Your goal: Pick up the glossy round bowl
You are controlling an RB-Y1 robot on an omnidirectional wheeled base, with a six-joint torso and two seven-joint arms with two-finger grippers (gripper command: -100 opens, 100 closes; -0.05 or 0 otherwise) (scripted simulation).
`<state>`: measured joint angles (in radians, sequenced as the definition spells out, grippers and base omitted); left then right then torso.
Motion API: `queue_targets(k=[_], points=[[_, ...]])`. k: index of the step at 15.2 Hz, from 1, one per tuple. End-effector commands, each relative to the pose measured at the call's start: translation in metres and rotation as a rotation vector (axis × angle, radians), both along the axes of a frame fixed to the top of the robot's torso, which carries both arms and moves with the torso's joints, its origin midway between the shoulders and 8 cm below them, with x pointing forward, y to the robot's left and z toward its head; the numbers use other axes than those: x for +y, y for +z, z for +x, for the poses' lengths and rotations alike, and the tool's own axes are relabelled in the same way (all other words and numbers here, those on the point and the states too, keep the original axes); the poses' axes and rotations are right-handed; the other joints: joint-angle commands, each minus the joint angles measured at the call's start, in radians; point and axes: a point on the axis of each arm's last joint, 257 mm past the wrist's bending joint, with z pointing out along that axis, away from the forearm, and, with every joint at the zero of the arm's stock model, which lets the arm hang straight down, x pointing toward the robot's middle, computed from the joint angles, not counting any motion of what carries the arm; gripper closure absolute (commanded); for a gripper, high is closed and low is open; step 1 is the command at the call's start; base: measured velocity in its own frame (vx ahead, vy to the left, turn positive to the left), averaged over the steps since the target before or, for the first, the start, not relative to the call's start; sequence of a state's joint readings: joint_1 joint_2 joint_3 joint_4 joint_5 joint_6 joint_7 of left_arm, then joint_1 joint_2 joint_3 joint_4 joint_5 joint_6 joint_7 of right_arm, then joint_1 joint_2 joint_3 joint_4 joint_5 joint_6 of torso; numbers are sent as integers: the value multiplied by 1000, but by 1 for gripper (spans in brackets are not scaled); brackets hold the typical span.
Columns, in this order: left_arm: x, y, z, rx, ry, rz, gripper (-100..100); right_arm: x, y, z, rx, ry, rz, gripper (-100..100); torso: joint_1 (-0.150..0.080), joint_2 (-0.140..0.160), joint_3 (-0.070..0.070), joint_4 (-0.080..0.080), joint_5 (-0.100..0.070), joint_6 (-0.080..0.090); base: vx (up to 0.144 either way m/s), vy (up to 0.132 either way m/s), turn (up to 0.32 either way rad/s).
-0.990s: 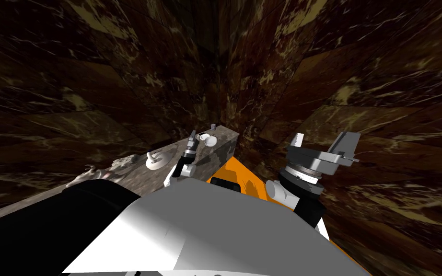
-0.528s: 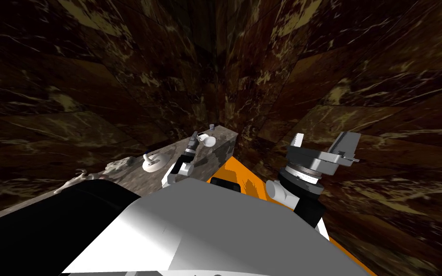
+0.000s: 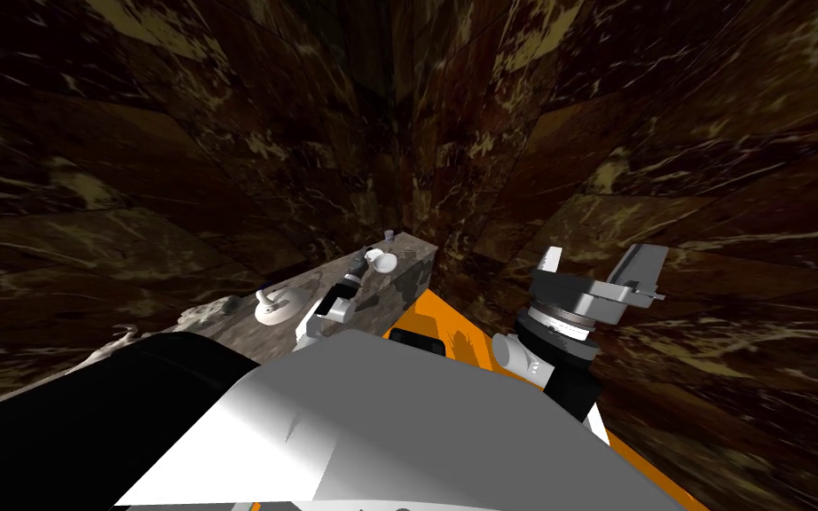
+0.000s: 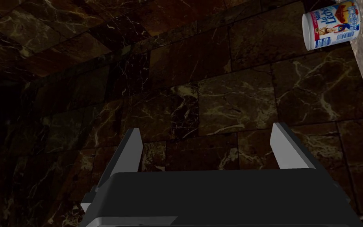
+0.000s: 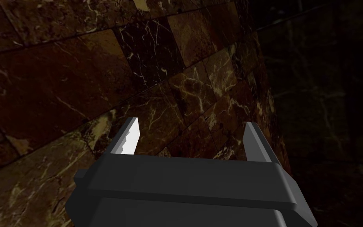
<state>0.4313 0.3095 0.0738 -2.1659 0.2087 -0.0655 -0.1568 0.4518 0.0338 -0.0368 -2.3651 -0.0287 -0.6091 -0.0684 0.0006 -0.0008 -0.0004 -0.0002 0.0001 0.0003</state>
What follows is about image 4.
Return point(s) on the white printed can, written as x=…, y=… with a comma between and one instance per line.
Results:
x=331, y=25

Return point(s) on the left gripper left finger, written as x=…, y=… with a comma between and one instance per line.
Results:
x=130, y=154

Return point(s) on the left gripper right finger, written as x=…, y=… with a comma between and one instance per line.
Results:
x=284, y=150

